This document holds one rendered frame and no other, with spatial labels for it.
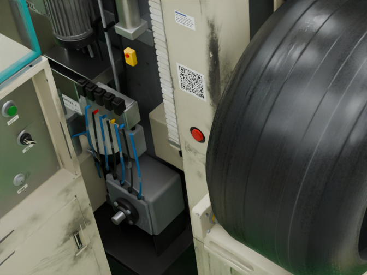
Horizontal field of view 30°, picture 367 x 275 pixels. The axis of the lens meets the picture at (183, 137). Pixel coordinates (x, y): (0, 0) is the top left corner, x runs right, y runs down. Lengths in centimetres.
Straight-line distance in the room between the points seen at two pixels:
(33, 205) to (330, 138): 86
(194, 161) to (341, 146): 62
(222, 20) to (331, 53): 28
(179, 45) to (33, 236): 63
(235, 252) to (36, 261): 52
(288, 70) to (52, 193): 79
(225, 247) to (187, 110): 33
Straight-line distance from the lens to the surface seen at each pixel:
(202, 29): 133
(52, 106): 159
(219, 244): 161
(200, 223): 157
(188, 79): 145
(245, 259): 158
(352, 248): 124
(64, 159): 173
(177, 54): 143
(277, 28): 119
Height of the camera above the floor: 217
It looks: 45 degrees down
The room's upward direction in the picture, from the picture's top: 7 degrees counter-clockwise
